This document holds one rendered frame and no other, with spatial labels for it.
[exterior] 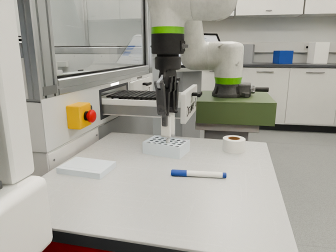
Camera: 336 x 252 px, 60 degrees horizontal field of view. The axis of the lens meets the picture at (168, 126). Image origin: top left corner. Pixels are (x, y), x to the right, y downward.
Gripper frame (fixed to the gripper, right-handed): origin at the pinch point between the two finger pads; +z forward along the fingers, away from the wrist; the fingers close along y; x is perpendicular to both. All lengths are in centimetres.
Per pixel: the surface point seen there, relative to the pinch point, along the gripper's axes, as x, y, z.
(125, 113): 23.0, 12.0, 0.7
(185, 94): 0.4, 15.2, -7.2
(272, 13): 14, 366, -72
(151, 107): 13.0, 14.1, -2.0
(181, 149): -5.2, -2.0, 6.3
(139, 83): 38, 49, -6
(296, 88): -27, 341, 25
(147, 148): 5.5, -3.2, 7.3
